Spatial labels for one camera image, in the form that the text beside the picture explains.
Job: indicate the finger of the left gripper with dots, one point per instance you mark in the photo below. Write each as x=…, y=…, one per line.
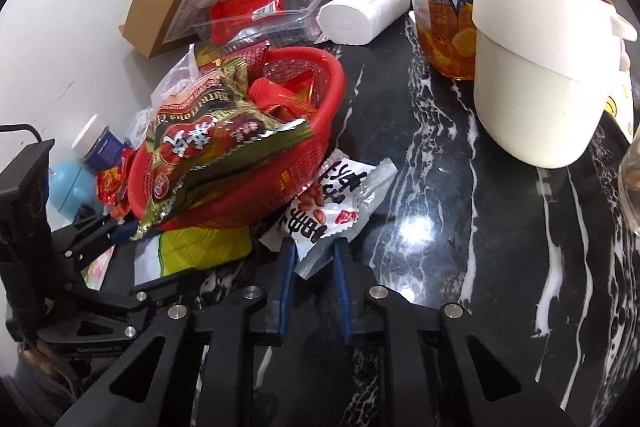
x=86, y=238
x=138, y=308

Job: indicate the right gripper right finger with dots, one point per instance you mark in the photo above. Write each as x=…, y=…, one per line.
x=353, y=281

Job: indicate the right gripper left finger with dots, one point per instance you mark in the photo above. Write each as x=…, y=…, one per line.
x=271, y=322

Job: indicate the white peanut snack packet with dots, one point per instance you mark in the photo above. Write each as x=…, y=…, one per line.
x=336, y=204

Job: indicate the green brown jujube snack bag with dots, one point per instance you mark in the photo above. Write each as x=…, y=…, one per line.
x=207, y=134

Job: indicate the person's left hand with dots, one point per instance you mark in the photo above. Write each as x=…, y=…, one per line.
x=45, y=359

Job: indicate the yellow green flat packet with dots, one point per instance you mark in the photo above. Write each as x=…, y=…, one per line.
x=172, y=252

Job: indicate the light blue round gadget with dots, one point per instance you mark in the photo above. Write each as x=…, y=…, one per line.
x=72, y=190

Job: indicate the white cap supplement bottle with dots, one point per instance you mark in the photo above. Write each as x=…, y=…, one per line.
x=97, y=147

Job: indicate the red plastic mesh basket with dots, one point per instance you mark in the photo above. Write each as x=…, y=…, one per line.
x=285, y=83

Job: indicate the red snack bag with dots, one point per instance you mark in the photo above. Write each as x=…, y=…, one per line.
x=228, y=17

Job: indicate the white tissue roll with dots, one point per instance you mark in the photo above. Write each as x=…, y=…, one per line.
x=358, y=22

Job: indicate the clear plastic container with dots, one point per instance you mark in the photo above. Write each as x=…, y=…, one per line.
x=296, y=25

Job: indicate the cream white kettle jug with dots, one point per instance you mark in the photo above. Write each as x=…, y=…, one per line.
x=543, y=72

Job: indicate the glass mug with cartoon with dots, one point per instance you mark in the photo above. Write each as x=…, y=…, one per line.
x=629, y=188

